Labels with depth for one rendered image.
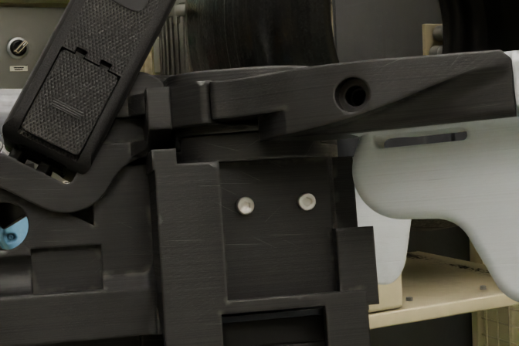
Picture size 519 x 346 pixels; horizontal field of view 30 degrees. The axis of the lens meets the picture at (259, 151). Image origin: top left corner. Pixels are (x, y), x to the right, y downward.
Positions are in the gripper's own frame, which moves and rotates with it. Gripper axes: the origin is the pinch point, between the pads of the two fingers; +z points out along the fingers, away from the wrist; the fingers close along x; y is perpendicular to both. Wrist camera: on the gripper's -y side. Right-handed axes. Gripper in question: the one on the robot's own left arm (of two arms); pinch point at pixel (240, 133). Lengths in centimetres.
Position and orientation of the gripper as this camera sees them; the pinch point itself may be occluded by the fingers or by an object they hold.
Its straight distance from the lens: 120.9
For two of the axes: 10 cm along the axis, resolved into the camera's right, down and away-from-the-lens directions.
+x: -4.4, -0.3, 9.0
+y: -0.2, -10.0, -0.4
